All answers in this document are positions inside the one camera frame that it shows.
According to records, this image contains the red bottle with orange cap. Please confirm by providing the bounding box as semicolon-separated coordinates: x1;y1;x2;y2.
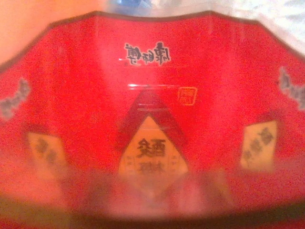
0;9;305;229

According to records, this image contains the small clear bottle blue label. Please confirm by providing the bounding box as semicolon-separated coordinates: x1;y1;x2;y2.
107;0;153;11

